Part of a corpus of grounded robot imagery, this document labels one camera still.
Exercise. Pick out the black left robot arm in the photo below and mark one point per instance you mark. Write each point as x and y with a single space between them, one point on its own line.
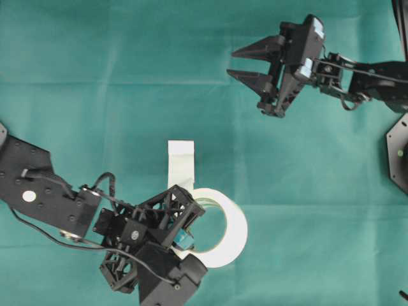
32 190

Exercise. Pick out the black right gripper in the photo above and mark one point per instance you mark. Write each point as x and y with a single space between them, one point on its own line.
280 87

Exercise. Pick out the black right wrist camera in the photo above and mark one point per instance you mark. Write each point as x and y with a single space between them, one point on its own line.
307 45

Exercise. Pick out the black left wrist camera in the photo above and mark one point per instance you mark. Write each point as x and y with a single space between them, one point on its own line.
172 281

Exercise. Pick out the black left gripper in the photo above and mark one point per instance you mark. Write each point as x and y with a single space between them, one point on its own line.
162 220

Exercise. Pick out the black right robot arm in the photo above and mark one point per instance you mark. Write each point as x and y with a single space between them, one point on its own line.
355 83

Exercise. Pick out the white duct tape roll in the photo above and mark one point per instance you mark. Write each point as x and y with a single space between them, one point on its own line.
181 172

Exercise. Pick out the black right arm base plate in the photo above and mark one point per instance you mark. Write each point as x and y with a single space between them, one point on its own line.
396 142

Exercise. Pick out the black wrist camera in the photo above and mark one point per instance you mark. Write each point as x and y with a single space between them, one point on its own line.
172 281
307 45

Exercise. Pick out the green table cloth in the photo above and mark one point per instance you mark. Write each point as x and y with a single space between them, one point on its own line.
104 85

